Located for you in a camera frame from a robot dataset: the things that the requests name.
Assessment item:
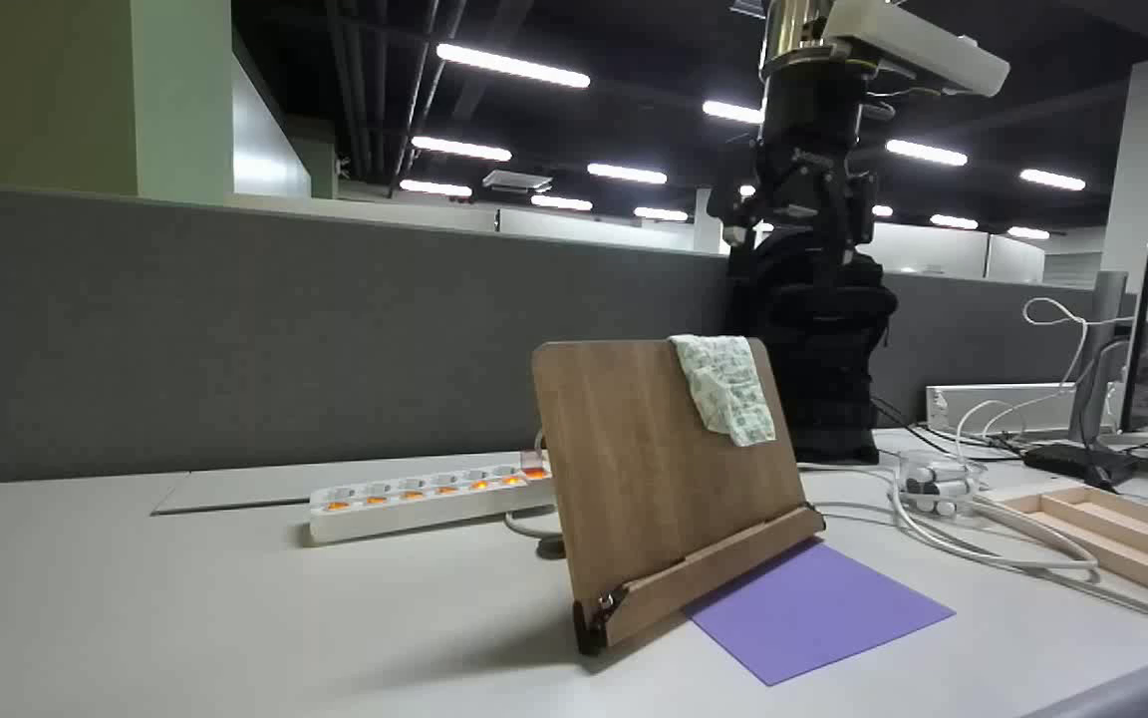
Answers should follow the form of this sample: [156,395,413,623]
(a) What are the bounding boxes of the wooden book stand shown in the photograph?
[530,337,826,655]

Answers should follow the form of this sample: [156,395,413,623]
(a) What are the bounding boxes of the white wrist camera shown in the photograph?
[826,0,1008,101]

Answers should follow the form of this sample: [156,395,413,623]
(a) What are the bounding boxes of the white power strip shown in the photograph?
[301,452,555,547]

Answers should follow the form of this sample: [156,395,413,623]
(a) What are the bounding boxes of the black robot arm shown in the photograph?
[735,0,882,255]

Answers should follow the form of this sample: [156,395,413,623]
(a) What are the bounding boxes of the purple paper sheet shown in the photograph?
[685,542,952,687]

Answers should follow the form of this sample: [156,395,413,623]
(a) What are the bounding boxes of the wooden tray frame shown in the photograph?
[1008,486,1148,585]

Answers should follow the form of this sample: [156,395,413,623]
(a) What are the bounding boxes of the white box device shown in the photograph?
[925,381,1070,433]

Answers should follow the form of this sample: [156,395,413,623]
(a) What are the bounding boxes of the white charger adapters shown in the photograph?
[902,457,980,520]

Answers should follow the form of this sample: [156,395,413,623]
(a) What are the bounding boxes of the gray partition panel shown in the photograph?
[0,178,1135,486]

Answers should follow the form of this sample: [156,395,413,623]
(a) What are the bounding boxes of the white cable bundle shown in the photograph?
[805,289,1135,590]

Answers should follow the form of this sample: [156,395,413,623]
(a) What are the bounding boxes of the white green patterned cloth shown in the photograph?
[674,333,777,452]

